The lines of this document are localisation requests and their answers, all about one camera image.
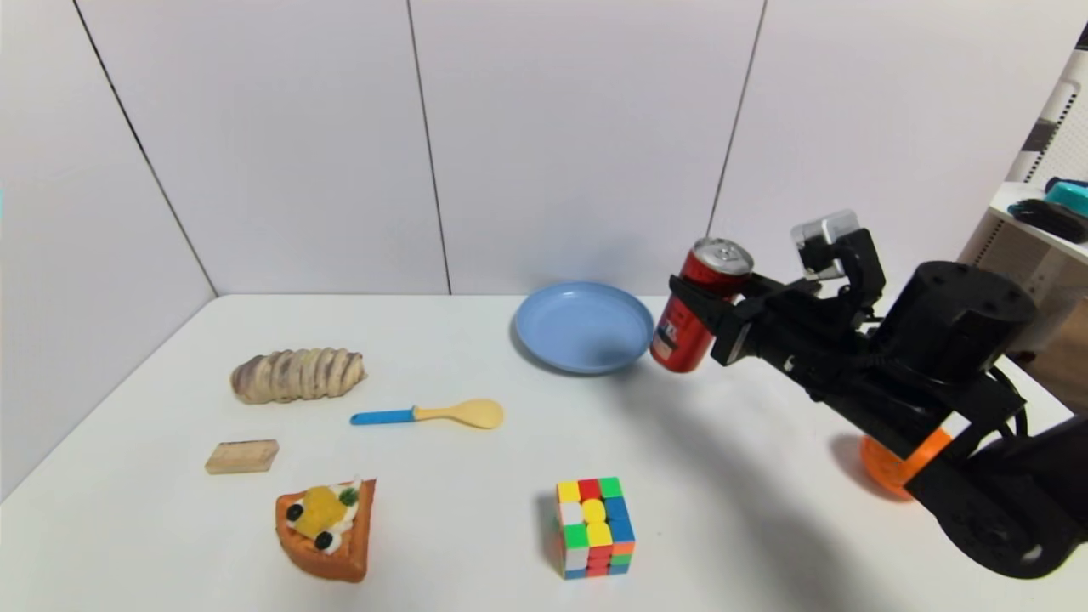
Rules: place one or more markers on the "colourful puzzle cube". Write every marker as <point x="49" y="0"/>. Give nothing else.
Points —
<point x="593" y="527"/>

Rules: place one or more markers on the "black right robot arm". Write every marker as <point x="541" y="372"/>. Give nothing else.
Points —
<point x="960" y="382"/>

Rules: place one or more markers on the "toy waffle slice with fruit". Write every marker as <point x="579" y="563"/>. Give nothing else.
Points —
<point x="325" y="531"/>

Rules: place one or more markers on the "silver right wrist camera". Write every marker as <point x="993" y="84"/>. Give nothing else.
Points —
<point x="823" y="238"/>

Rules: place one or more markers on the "white perforated panel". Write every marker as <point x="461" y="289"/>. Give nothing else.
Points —
<point x="1067" y="127"/>

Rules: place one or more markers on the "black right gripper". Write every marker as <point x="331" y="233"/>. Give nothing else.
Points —
<point x="736" y="335"/>

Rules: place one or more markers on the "twisted brown bread roll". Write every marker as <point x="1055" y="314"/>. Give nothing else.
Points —
<point x="296" y="376"/>

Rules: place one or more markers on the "black brush-like object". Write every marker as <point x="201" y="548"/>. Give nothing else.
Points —
<point x="1050" y="221"/>

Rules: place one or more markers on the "blue plastic plate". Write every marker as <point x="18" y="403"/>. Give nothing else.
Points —
<point x="578" y="327"/>

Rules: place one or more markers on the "teal object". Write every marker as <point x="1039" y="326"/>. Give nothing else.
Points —
<point x="1071" y="197"/>

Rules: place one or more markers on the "white side shelf with items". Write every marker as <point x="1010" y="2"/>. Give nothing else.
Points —
<point x="1011" y="246"/>

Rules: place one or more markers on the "red cola can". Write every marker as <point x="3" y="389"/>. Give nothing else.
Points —
<point x="680" y="344"/>

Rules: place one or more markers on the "small wooden block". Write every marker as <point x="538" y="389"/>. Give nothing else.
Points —
<point x="242" y="456"/>

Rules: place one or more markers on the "orange mandarin fruit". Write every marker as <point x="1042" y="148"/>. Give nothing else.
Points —
<point x="882" y="466"/>

